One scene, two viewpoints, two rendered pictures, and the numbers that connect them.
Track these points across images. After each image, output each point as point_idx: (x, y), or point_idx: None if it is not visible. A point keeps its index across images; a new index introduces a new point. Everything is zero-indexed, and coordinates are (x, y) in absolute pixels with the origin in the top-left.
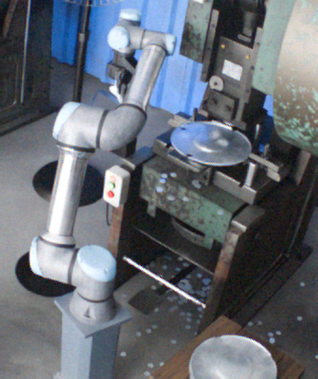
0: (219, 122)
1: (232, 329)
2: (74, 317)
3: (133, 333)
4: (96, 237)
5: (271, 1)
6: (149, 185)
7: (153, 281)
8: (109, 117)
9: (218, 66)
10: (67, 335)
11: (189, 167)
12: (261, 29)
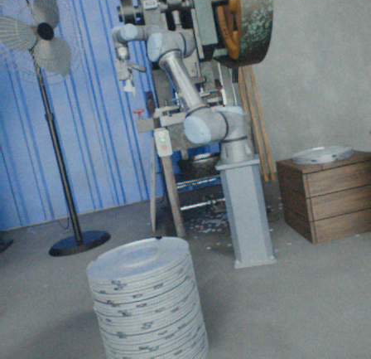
0: None
1: (289, 159)
2: (239, 162)
3: (228, 237)
4: (137, 240)
5: None
6: (176, 138)
7: (197, 228)
8: (181, 31)
9: None
10: (238, 191)
11: (203, 94)
12: (194, 9)
